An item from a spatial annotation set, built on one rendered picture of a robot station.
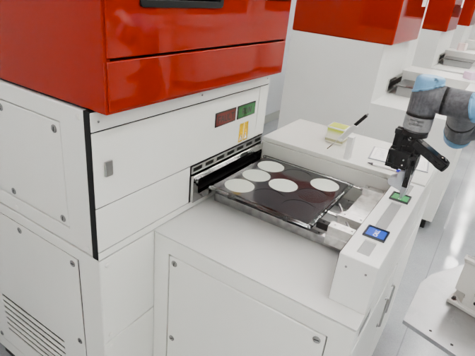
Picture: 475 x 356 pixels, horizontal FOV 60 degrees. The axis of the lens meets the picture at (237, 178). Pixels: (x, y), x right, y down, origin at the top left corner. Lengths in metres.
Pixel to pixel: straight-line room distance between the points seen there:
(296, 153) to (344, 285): 0.69
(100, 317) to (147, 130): 0.55
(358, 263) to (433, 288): 0.31
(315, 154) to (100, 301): 0.89
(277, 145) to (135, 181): 0.69
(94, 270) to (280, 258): 0.51
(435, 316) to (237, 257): 0.52
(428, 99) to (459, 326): 0.57
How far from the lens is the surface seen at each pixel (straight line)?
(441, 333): 1.12
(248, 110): 1.49
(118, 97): 0.93
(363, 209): 1.40
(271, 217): 1.32
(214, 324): 1.28
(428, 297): 1.21
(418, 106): 1.22
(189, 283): 1.26
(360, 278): 1.02
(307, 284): 1.11
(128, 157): 1.07
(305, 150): 1.57
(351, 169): 1.53
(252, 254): 1.18
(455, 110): 1.21
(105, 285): 1.21
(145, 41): 0.97
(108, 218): 1.10
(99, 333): 1.33
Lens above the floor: 1.51
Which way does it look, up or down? 26 degrees down
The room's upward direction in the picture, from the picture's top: 6 degrees clockwise
